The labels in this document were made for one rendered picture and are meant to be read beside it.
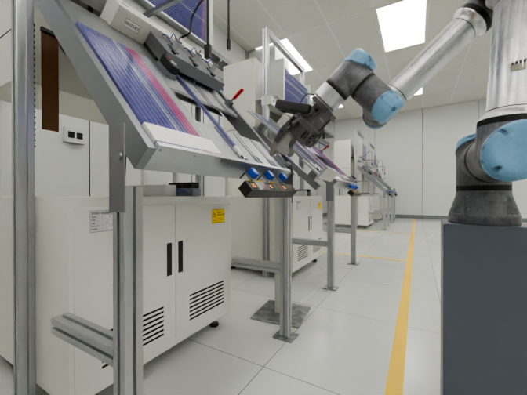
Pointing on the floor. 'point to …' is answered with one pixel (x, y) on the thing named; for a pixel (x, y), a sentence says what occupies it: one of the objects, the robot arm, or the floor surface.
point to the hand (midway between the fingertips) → (271, 150)
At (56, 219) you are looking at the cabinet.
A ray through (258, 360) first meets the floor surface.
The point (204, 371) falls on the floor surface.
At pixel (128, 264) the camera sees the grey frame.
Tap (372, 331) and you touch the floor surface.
